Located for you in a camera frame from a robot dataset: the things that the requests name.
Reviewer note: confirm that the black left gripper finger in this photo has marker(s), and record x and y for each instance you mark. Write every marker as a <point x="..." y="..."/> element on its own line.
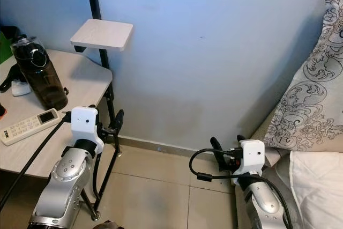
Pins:
<point x="118" y="120"/>

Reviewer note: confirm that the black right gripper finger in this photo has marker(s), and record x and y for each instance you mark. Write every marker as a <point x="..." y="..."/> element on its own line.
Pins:
<point x="218" y="150"/>
<point x="240" y="139"/>

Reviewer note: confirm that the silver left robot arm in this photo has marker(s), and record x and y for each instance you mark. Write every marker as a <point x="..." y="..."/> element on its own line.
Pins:
<point x="67" y="181"/>

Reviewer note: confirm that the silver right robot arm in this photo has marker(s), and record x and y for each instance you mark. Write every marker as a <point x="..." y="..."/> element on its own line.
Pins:
<point x="260" y="202"/>

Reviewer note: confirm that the light wood desk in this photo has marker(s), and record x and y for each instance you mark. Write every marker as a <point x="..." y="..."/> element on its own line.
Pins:
<point x="86" y="79"/>

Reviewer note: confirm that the white remote control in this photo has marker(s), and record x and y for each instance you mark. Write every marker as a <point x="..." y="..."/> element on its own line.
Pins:
<point x="29" y="127"/>

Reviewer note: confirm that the dark transparent water bottle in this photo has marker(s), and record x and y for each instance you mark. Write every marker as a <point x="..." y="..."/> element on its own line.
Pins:
<point x="45" y="79"/>

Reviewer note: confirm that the beige pillow with black swirls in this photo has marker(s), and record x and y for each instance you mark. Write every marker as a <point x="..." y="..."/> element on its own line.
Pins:
<point x="311" y="100"/>

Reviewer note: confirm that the orange and black case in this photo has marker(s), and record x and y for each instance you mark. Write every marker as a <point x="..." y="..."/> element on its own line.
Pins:
<point x="2" y="112"/>

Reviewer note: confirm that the white quilt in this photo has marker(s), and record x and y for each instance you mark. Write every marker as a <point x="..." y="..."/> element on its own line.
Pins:
<point x="319" y="191"/>

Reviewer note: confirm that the small white adapter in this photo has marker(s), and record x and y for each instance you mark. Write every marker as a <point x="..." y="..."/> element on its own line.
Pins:
<point x="21" y="88"/>

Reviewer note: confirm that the green plastic basket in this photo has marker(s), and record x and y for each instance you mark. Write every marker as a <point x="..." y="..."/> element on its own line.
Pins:
<point x="5" y="49"/>

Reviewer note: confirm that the black item behind basket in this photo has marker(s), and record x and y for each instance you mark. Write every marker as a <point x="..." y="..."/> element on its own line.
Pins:
<point x="8" y="30"/>

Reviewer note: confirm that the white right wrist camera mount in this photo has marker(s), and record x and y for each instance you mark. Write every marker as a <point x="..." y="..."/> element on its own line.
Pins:
<point x="253" y="156"/>

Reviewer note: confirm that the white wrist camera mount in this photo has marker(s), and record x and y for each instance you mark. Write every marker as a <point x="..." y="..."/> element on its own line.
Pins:
<point x="253" y="156"/>
<point x="84" y="124"/>

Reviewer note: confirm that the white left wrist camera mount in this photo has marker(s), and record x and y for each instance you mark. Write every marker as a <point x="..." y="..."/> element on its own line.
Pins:
<point x="84" y="124"/>

